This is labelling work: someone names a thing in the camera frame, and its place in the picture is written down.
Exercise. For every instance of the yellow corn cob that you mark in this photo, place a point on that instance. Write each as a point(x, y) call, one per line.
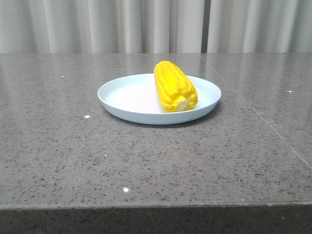
point(176, 93)

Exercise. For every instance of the light blue plate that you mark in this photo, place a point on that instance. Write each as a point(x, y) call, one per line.
point(134, 98)

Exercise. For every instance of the white pleated curtain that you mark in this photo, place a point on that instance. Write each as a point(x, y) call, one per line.
point(155, 26)

